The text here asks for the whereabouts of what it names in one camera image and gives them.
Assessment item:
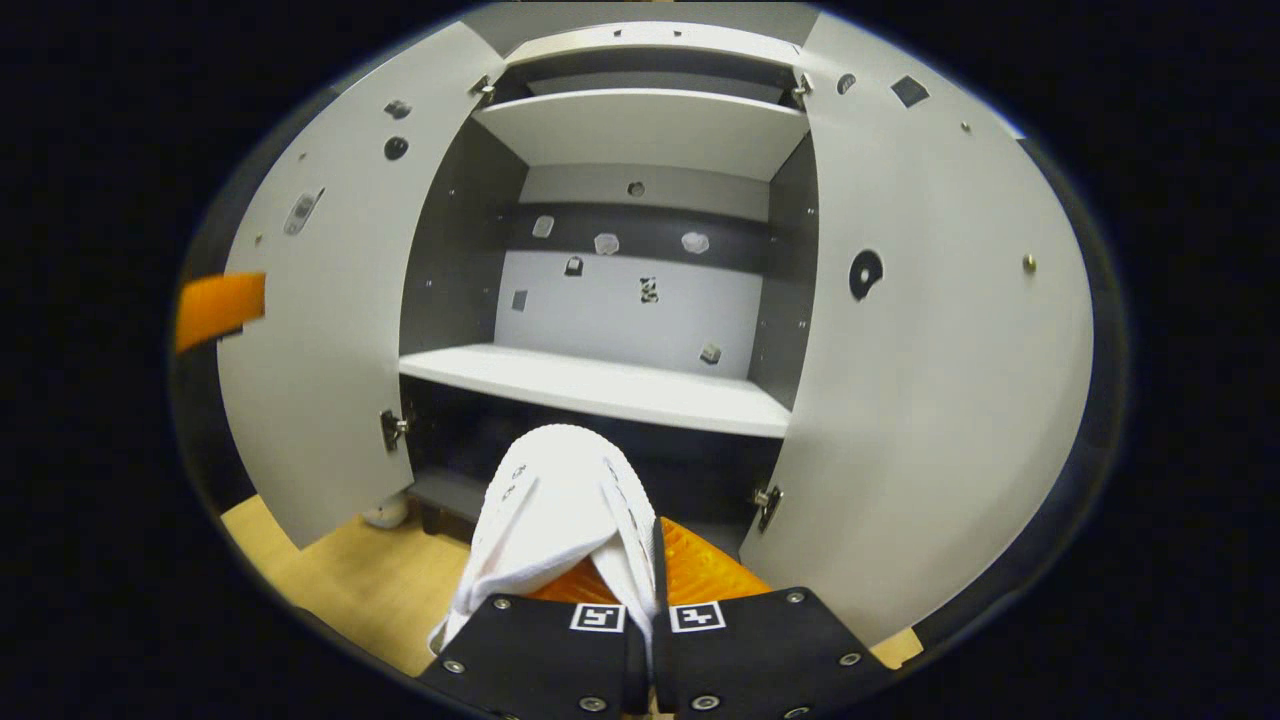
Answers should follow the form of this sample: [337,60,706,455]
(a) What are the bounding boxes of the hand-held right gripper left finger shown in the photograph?
[415,560,651,717]

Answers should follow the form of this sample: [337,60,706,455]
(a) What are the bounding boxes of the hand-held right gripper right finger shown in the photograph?
[652,517,896,719]

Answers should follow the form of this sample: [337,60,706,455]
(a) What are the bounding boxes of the white cabinet door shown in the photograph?
[738,12,1096,646]
[215,22,506,549]

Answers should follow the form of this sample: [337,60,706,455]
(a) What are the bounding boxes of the white canvas shoe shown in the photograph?
[428,424,661,656]

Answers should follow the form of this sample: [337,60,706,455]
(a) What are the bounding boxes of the white shoe cabinet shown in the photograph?
[215,12,1096,651]

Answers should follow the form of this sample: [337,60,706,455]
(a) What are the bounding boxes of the white cabinet drawer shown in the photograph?
[505,22,801,67]

